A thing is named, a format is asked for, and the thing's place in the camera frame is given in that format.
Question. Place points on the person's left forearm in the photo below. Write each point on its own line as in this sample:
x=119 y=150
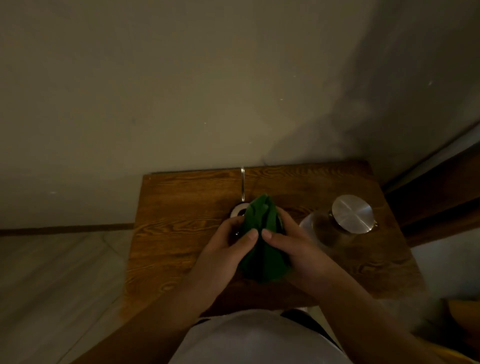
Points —
x=150 y=330

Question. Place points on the brown wall skirting strip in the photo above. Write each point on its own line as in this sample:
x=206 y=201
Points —
x=63 y=229

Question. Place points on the person's right forearm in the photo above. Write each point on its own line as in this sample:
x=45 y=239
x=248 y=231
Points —
x=371 y=326

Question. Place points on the glass jar with silver lid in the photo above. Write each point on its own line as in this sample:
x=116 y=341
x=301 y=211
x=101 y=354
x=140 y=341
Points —
x=347 y=217

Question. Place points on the dark wooden furniture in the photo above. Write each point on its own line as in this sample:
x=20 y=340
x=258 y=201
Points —
x=438 y=195

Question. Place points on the person's right hand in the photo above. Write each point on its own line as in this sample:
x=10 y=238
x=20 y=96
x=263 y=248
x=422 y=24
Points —
x=305 y=266

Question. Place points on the person's white shirt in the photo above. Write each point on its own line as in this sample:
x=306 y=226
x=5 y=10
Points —
x=255 y=341

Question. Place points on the person's left thumb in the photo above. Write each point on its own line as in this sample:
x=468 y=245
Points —
x=245 y=243

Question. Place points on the green cloth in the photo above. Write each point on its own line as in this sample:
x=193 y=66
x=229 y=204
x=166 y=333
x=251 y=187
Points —
x=264 y=258

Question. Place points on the person's left hand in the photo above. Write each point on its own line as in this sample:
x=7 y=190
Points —
x=215 y=262

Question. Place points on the person's right thumb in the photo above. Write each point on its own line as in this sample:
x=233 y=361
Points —
x=275 y=242

